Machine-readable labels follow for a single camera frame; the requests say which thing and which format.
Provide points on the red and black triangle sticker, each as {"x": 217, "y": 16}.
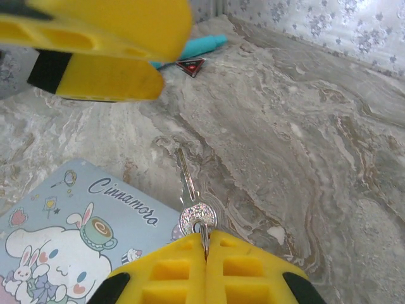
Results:
{"x": 190, "y": 66}

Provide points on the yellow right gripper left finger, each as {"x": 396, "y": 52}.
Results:
{"x": 177, "y": 272}

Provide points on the light blue cartoon tin box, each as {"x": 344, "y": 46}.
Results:
{"x": 63, "y": 221}

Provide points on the teal pen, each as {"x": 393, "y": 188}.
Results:
{"x": 205, "y": 44}

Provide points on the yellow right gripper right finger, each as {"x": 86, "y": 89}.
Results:
{"x": 240, "y": 272}

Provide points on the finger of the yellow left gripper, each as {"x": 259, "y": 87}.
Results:
{"x": 110, "y": 79}
{"x": 126, "y": 28}

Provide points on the silver key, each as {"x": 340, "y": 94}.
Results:
{"x": 197, "y": 217}

